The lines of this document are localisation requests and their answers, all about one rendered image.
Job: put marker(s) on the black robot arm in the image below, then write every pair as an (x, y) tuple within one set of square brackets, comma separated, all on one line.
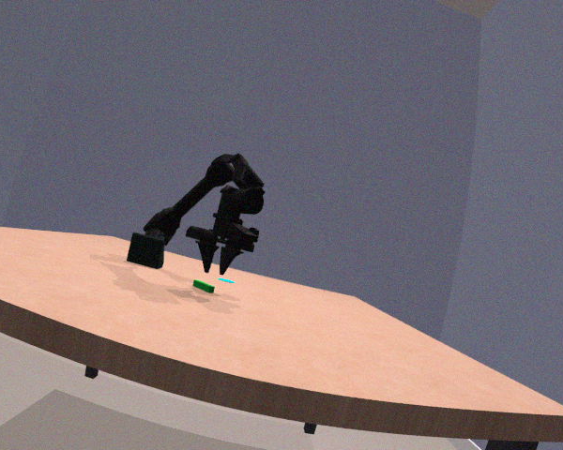
[(246, 199)]

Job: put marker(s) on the green rectangular post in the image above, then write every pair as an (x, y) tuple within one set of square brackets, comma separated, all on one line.
[(203, 286)]

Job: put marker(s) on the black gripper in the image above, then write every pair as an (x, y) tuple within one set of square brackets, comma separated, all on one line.
[(209, 239)]

